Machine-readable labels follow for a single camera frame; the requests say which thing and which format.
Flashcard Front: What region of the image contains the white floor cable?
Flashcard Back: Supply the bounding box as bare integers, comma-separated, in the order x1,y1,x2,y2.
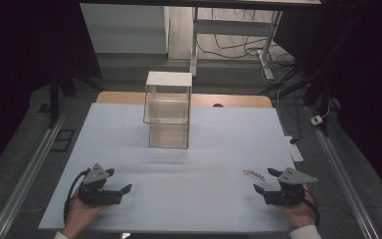
260,49,300,85

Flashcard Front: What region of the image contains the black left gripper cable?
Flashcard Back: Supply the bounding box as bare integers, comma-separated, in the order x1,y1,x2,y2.
63,168,92,224

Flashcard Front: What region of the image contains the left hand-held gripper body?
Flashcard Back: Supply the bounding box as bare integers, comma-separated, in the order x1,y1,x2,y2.
77,162,122,206

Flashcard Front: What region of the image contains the wooden table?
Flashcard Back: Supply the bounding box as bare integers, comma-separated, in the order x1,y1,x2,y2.
95,91,274,110

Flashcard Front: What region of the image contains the light blue table mat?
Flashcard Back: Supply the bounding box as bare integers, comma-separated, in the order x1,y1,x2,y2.
38,102,296,234

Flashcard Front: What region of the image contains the black floor cable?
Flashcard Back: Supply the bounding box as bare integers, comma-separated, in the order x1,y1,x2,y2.
197,7,296,68

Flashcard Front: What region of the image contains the person's right hand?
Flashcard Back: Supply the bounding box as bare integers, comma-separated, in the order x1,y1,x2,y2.
274,184,316,231

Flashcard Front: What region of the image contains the dark curtain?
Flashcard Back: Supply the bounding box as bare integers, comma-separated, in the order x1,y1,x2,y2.
0,0,103,182
273,0,382,208

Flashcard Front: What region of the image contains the white power strip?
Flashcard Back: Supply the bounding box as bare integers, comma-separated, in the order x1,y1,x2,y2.
284,134,304,163

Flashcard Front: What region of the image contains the white desk with metal legs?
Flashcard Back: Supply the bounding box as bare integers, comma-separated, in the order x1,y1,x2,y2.
79,0,322,82

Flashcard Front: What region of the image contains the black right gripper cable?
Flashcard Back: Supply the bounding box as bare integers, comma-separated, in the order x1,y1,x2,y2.
305,188,321,229

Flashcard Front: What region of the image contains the black power strip cable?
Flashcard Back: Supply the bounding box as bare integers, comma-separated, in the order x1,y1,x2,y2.
276,89,303,145

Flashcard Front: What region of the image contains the small beaded hair clip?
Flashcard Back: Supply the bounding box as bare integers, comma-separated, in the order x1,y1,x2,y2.
243,168,267,182

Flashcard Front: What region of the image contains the black floor plate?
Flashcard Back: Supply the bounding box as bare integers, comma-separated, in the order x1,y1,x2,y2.
50,128,77,153

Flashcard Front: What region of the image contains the person's left hand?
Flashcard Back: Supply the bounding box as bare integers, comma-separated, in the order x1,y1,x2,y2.
62,192,111,239

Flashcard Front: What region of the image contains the white cabinet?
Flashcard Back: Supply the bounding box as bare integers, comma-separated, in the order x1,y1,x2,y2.
79,3,171,55

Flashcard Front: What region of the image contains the metal floor rail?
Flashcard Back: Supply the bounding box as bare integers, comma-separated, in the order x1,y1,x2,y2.
0,99,73,239
306,106,382,239

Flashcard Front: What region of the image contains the clear drawer box white top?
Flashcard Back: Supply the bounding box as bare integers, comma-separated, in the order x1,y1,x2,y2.
142,71,194,150

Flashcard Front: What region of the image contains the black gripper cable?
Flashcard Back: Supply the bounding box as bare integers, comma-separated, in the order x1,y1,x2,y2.
63,168,92,224
305,188,321,229

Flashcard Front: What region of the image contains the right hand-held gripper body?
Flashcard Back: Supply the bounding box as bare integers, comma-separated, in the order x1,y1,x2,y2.
263,166,319,206

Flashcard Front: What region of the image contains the black stand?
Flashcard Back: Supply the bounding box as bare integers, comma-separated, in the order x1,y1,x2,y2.
47,63,107,129

